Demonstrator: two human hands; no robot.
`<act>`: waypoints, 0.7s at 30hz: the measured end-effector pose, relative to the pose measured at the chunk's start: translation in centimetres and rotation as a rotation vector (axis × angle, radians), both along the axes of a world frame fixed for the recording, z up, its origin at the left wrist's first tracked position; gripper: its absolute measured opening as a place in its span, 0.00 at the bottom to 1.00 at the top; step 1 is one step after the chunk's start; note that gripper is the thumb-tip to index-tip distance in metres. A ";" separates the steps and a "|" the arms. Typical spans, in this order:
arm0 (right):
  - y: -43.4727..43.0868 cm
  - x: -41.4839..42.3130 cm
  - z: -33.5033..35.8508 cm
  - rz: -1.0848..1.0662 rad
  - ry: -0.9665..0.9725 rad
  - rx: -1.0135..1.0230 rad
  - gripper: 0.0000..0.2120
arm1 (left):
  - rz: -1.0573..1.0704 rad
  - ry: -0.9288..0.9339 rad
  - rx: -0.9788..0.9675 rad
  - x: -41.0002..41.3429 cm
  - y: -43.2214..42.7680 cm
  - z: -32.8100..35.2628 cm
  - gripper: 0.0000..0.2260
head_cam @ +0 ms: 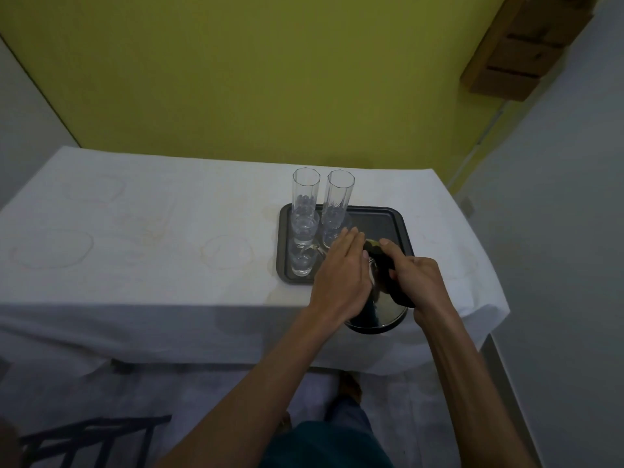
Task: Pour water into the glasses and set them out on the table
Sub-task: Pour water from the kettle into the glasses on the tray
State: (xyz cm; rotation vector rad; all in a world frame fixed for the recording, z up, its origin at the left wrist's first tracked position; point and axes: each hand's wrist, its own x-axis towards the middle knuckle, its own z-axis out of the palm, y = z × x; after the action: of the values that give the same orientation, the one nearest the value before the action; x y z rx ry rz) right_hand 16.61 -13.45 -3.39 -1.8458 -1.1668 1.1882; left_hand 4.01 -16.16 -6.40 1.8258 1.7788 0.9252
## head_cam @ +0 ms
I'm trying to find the person's right hand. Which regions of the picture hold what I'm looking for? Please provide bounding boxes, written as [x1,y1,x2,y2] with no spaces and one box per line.
[378,239,457,330]

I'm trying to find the person's left hand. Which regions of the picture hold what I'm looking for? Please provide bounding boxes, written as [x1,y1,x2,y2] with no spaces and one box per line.
[309,227,374,326]

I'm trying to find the steel jug with black handle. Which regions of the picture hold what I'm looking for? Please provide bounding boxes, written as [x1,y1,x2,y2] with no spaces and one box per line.
[343,238,410,336]

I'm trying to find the person's right forearm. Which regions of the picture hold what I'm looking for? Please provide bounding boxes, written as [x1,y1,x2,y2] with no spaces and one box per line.
[413,309,539,468]

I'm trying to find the person's left forearm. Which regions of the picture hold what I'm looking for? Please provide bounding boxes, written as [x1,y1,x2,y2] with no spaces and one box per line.
[163,304,354,468]

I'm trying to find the black rectangular tray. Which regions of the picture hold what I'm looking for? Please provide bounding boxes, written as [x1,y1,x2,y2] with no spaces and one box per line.
[275,204,415,286]

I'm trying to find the person's legs and feet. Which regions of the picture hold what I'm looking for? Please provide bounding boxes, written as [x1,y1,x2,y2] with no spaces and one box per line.
[278,371,373,434]

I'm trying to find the person's teal shirt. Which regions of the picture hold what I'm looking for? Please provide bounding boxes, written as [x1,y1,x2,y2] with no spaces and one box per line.
[257,420,394,468]

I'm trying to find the white tablecloth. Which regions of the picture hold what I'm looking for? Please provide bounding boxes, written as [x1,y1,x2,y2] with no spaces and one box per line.
[0,145,511,382]

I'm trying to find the black slatted chair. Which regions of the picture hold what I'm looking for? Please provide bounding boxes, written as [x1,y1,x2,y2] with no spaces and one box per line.
[19,414,173,468]

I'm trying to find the wall cable conduit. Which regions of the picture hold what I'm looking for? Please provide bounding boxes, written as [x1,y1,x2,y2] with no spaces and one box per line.
[448,98,509,191]

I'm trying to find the wooden wall shelf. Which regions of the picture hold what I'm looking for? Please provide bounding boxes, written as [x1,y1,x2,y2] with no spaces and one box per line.
[460,0,594,103]

